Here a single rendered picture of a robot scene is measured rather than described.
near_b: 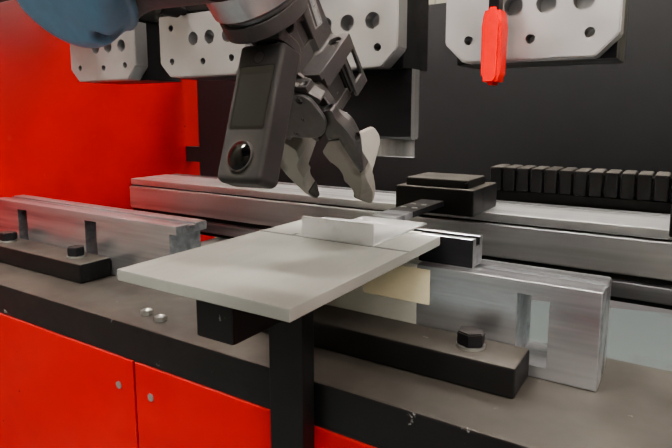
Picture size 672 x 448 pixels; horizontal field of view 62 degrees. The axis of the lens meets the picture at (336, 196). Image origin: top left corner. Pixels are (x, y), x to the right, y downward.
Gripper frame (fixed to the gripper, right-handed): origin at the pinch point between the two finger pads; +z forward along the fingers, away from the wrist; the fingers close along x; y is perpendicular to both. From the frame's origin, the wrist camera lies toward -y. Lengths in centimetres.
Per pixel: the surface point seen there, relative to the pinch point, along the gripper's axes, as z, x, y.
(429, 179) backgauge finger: 19.6, 2.2, 21.4
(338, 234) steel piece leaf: 3.0, -0.3, -2.5
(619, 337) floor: 247, -6, 132
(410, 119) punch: -0.3, -4.0, 11.4
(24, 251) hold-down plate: 12, 61, -8
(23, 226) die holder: 14, 72, -2
